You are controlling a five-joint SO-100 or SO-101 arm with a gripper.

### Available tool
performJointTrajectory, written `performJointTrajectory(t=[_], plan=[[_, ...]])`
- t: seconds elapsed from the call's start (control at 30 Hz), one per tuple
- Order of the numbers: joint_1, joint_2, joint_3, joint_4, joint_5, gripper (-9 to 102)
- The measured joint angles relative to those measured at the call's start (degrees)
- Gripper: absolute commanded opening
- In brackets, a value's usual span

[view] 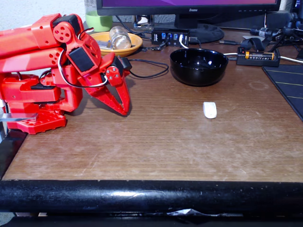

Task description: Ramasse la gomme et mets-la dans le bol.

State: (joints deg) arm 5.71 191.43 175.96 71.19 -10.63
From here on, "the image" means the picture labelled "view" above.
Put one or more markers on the white eraser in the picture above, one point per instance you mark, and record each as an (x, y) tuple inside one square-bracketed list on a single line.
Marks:
[(209, 110)]

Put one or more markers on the flat metal piece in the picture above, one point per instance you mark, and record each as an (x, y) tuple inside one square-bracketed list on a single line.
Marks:
[(104, 45)]

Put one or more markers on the bottle with green liquid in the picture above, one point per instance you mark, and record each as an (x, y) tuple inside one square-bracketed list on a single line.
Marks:
[(99, 22)]

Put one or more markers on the clear glass jar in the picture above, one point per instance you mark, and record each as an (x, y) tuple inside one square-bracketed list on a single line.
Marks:
[(120, 37)]

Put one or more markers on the orange plate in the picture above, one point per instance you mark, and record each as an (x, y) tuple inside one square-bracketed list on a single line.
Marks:
[(132, 47)]

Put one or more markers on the black USB hub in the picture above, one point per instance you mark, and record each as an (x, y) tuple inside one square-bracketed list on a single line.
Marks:
[(157, 39)]

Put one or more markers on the clear glass holder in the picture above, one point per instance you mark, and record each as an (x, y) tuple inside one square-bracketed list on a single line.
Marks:
[(143, 22)]

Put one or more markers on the black glossy bowl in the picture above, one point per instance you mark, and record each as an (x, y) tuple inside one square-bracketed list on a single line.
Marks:
[(198, 68)]

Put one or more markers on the metal clamp bar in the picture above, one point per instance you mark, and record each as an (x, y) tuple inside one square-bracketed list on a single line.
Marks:
[(19, 117)]

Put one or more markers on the black padded table edge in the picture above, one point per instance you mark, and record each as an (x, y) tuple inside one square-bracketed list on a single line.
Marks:
[(151, 196)]

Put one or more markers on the black computer monitor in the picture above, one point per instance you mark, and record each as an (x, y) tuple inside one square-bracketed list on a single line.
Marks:
[(213, 10)]

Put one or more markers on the black battery charger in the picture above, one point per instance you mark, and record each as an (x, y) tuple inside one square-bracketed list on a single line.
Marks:
[(258, 62)]

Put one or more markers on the yellow black battery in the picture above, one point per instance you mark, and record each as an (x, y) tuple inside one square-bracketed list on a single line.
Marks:
[(259, 55)]

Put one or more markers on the black flashlight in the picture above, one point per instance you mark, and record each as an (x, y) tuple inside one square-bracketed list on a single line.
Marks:
[(266, 32)]

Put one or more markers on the black mat with green lines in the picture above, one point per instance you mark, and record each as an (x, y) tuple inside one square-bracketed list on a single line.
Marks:
[(291, 87)]

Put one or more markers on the black speaker box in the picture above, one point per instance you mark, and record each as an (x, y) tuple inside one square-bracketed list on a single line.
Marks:
[(277, 20)]

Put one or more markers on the black jointed stand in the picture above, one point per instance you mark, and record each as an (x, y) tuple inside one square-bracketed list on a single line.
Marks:
[(293, 32)]

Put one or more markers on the small black camera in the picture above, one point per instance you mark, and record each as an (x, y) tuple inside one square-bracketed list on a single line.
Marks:
[(125, 64)]

